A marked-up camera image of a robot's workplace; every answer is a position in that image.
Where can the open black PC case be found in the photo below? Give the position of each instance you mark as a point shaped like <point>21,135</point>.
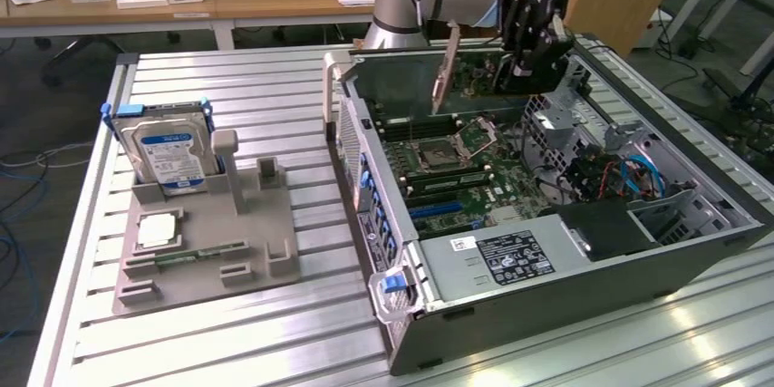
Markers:
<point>604,296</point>

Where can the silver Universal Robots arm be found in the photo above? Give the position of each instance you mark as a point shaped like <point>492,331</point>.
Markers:
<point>416,2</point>

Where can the green motherboard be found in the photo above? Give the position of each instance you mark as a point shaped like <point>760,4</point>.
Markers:
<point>501,187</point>

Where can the installed RAM stick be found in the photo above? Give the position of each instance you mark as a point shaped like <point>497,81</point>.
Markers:
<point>447,181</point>

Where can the blue case latch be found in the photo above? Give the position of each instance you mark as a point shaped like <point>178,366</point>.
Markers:
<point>392,280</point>

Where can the green graphics card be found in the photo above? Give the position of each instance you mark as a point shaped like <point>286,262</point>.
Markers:
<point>473,74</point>

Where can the blue expansion slot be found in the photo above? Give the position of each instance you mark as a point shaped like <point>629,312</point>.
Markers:
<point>441,210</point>

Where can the hard disk with blue bracket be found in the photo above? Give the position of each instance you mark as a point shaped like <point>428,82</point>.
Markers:
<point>165,156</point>

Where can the silver perforated disk bay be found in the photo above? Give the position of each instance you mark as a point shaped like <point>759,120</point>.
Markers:
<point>561,124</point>

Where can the metal socket cover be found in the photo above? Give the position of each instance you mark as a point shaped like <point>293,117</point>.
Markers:
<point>480,129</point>

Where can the black plastic shroud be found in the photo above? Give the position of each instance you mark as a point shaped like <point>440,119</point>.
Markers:
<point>609,233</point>

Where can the grey power supply unit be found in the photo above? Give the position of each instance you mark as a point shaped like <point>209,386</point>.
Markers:
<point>453,269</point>

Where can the green loose RAM stick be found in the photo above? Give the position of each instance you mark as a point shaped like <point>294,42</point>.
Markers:
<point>186,254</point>

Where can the CPU socket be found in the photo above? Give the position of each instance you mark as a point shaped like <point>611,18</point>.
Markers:
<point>436,156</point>

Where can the silver CPU chip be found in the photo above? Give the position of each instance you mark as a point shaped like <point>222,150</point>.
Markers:
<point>156,230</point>

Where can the grey parts rack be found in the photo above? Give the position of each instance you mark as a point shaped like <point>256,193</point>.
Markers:
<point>241,278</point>

